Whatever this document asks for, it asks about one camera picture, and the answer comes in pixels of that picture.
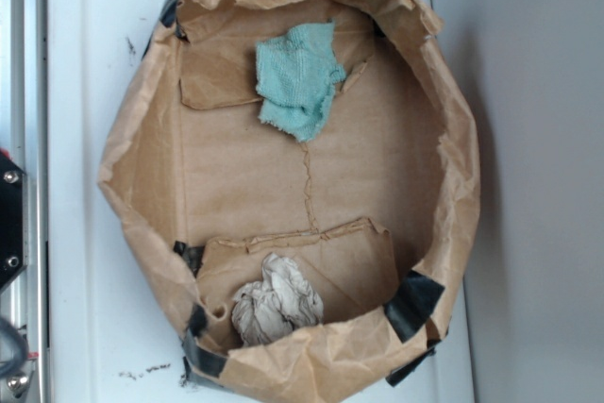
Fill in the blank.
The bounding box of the blue-green terry cloth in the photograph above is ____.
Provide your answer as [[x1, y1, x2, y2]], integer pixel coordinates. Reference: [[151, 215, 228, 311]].
[[256, 22, 346, 143]]

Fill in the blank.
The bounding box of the crumpled white cloth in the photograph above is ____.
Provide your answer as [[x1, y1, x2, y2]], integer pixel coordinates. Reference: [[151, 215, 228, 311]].
[[231, 253, 324, 346]]

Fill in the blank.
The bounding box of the brown paper bag bin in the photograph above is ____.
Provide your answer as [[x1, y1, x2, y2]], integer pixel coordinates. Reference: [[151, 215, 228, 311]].
[[99, 0, 480, 402]]

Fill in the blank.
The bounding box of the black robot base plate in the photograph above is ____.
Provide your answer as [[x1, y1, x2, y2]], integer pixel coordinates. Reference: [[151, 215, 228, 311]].
[[0, 149, 25, 292]]

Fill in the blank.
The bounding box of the aluminium frame rail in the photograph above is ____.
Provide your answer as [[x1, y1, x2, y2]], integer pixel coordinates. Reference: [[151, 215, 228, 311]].
[[1, 0, 51, 402]]

